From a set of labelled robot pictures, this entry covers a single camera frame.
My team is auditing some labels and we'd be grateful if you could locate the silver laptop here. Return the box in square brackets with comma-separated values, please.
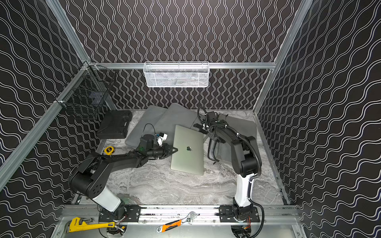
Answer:
[171, 125, 204, 176]

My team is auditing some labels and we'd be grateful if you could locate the grey laptop bag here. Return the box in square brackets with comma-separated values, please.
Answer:
[125, 105, 167, 148]
[193, 124, 262, 174]
[154, 104, 198, 145]

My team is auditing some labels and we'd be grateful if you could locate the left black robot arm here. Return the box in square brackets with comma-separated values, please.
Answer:
[68, 134, 178, 218]

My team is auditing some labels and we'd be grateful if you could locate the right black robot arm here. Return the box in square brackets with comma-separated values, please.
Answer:
[194, 107, 262, 221]

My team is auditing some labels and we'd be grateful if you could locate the yellow tape measure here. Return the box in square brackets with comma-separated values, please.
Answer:
[104, 146, 115, 156]

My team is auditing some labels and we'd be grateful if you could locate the black plastic tool case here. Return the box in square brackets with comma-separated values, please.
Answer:
[96, 110, 133, 139]

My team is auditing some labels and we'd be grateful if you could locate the orange adjustable wrench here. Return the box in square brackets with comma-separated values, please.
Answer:
[156, 211, 198, 233]

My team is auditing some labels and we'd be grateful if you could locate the yellow pipe wrench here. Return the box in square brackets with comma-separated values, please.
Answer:
[67, 217, 116, 233]

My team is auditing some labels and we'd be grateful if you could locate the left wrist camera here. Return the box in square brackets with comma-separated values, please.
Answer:
[156, 132, 168, 147]

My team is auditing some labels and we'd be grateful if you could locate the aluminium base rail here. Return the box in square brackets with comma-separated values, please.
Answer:
[98, 204, 298, 225]

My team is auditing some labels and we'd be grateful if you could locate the white wire mesh basket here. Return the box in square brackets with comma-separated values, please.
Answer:
[143, 61, 210, 88]

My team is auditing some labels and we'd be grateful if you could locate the black wire basket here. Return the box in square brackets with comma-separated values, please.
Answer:
[58, 62, 116, 120]

